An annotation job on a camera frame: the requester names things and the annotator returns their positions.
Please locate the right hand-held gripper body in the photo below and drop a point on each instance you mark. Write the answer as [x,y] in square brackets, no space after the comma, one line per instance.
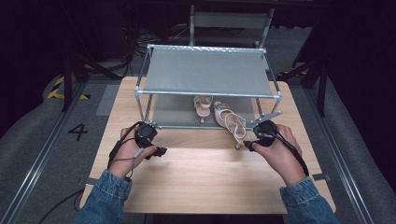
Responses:
[266,130]

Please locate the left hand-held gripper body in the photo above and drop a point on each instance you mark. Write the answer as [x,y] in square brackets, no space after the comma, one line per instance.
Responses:
[146,132]

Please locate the white slingback high-heel shoe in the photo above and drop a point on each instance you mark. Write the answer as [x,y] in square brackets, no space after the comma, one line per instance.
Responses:
[220,117]
[202,105]

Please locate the grey metal shoe rack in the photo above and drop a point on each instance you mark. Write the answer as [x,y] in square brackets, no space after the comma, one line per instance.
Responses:
[205,71]

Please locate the person's right hand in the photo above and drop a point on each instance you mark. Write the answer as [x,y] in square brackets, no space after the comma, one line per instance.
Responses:
[283,158]

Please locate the person's left hand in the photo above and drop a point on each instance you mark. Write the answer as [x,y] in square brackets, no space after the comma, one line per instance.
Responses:
[124,158]

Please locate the black metal stand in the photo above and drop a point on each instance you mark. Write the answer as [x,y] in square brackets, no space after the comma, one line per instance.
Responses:
[67,84]
[322,93]

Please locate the grey tape piece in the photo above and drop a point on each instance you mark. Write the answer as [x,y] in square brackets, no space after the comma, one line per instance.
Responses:
[321,177]
[91,181]

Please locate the yellow black floor tape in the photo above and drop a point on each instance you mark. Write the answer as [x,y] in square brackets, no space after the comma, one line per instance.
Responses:
[56,93]

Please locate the grey chair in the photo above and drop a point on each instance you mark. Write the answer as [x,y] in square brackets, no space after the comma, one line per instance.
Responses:
[230,20]

